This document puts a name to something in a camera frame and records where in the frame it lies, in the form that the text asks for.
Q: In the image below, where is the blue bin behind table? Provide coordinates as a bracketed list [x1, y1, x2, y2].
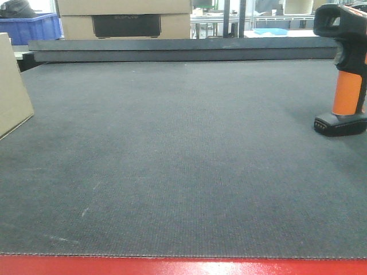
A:
[1, 13, 63, 46]

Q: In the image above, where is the small cardboard package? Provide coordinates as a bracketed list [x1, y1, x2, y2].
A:
[1, 33, 34, 139]

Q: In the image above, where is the large box with black print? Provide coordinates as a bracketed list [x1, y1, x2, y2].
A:
[61, 14, 190, 40]

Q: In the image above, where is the dark grey conveyor belt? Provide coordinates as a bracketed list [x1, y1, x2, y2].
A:
[0, 38, 367, 260]

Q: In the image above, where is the orange black barcode scanner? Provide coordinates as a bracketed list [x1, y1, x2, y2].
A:
[313, 4, 366, 136]

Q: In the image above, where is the red metal conveyor table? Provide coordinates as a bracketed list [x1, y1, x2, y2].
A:
[1, 255, 366, 274]

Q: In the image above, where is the black bag in bin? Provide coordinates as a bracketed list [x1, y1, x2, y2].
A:
[1, 0, 37, 19]

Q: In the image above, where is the black vertical pole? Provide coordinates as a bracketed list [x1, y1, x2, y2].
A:
[222, 0, 231, 38]

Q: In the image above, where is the upper stacked cardboard box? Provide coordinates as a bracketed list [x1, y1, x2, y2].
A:
[57, 0, 192, 15]

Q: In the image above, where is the light blue tray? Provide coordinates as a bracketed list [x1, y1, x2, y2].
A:
[253, 28, 288, 36]

